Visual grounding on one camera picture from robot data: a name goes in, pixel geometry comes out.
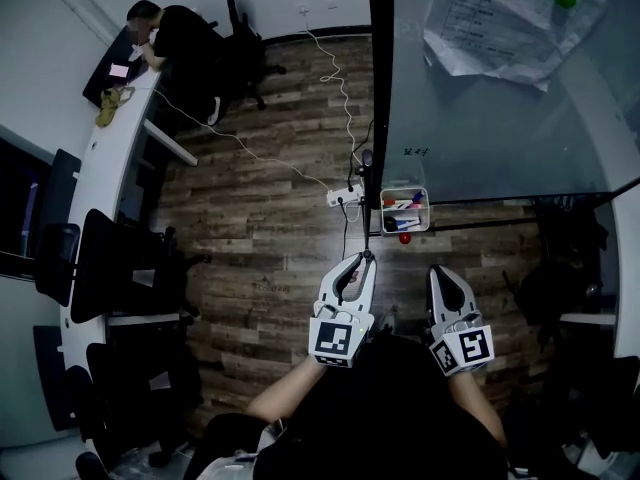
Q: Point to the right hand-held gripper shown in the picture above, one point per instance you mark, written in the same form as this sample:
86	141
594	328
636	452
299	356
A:
470	348

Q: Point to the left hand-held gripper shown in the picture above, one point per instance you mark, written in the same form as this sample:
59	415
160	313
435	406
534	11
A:
335	340

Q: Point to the pile of colourful marker pens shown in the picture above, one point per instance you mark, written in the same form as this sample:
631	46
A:
412	224

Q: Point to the person's left forearm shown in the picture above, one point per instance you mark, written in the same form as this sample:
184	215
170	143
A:
285	393

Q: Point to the person's right forearm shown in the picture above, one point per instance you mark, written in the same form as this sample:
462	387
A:
477	408

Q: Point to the black-framed glass whiteboard on stand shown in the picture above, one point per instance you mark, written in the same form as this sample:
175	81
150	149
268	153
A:
500	133

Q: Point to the red round magnet on holder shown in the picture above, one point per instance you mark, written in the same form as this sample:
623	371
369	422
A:
404	238

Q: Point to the white power strip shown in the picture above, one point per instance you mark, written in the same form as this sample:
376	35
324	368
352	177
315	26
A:
344	198

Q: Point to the white plastic holder box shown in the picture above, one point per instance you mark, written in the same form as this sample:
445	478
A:
426	218

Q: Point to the black backpack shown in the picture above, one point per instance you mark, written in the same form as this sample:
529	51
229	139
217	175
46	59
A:
555	278

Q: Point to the person's black clothing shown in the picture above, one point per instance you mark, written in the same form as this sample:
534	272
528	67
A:
380	418

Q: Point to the white side desk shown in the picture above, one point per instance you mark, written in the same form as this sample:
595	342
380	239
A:
627	248

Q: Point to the black office chair with headrest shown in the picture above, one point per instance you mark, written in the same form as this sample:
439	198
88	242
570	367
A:
245	48

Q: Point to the curved white desk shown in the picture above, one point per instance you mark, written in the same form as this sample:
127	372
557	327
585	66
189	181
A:
107	158

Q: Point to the crumpled white paper sheet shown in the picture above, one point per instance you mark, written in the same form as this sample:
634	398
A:
500	33

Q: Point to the beige cloth bag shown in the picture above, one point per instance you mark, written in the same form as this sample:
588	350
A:
107	105

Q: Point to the dark grey desk divider panel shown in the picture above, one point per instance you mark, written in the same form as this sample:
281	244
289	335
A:
52	378
60	188

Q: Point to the phone with pink screen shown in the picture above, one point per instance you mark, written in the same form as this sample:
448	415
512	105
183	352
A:
120	70

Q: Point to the black laptop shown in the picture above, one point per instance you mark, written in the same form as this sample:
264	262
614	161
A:
100	78

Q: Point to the dark framed window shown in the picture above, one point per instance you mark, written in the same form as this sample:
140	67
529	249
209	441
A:
20	208

